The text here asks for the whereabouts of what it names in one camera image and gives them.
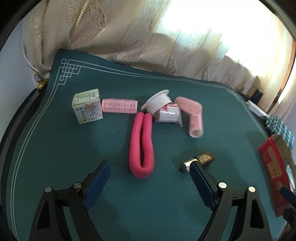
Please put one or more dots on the gold curtain tieback knob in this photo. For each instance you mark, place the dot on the gold curtain tieback knob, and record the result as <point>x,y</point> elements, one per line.
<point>41,82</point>

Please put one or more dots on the light pink hair roller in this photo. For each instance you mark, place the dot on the light pink hair roller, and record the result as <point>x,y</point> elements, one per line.
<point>119,106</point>

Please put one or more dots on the plaid folded cloth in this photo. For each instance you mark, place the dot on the plaid folded cloth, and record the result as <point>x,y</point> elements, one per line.
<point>275,125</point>

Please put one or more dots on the red tin box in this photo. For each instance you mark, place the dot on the red tin box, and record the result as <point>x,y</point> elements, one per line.
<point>280,167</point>

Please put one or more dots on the dark pen holder cup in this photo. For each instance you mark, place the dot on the dark pen holder cup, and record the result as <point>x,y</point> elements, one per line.
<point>257,95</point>

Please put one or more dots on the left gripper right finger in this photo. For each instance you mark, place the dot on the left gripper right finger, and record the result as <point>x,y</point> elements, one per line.
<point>250,222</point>

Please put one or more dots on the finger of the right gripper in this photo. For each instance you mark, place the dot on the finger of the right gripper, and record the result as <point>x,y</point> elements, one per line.
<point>287,194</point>

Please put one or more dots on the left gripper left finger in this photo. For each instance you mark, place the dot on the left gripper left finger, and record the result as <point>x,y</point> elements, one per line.
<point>50,223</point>

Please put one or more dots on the pink foam curler rod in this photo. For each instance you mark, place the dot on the pink foam curler rod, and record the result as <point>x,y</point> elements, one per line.
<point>141,150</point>

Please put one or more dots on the brown perfume bottle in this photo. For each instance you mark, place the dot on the brown perfume bottle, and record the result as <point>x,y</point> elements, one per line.
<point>204,159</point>

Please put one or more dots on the beige patterned curtain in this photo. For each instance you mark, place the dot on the beige patterned curtain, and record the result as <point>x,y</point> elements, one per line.
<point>241,44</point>

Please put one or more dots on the yellow green medicine box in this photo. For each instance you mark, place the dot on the yellow green medicine box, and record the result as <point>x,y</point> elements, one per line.
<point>87,106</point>

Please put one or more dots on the white power strip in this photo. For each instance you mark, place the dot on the white power strip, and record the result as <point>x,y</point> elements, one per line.
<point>256,110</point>

